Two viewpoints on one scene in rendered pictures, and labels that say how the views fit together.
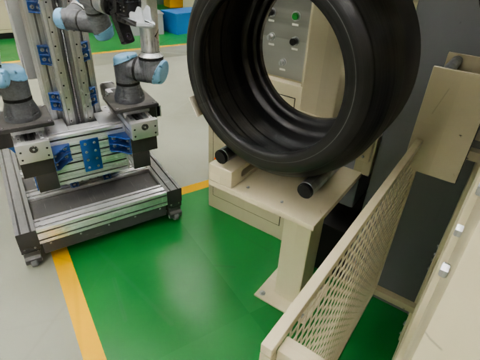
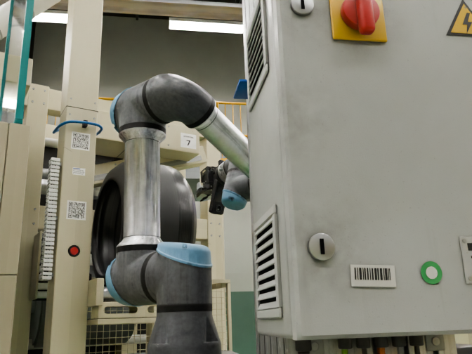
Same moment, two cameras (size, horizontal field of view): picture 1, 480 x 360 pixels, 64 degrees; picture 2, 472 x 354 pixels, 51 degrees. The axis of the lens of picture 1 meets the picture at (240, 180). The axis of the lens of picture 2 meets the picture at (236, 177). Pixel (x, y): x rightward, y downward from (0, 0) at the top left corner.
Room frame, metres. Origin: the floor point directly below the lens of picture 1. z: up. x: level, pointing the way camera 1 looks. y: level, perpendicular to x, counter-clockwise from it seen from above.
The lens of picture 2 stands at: (2.78, 1.13, 0.78)
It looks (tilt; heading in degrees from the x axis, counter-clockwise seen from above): 16 degrees up; 204
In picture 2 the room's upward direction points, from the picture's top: 2 degrees counter-clockwise
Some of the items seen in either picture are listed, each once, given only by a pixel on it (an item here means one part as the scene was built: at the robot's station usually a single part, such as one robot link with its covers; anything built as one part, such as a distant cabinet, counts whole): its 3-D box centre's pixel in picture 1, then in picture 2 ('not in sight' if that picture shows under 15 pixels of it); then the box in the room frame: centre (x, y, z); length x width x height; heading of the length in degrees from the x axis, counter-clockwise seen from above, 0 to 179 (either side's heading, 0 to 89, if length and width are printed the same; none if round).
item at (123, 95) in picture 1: (128, 89); (184, 329); (1.86, 0.58, 0.77); 0.15 x 0.15 x 0.10
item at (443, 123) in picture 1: (452, 116); (57, 266); (1.03, -0.59, 1.05); 0.20 x 0.15 x 0.30; 146
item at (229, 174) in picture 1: (252, 153); (140, 310); (1.13, -0.04, 0.84); 0.36 x 0.09 x 0.06; 146
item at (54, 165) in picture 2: not in sight; (51, 218); (1.37, -0.30, 1.19); 0.05 x 0.04 x 0.48; 56
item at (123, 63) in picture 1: (127, 66); (182, 272); (1.86, 0.58, 0.88); 0.13 x 0.12 x 0.14; 76
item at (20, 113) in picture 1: (20, 106); not in sight; (1.58, 1.00, 0.77); 0.15 x 0.15 x 0.10
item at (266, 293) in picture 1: (292, 290); not in sight; (1.28, -0.28, 0.01); 0.27 x 0.27 x 0.02; 56
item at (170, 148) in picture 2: not in sight; (137, 139); (0.79, -0.33, 1.71); 0.61 x 0.25 x 0.15; 146
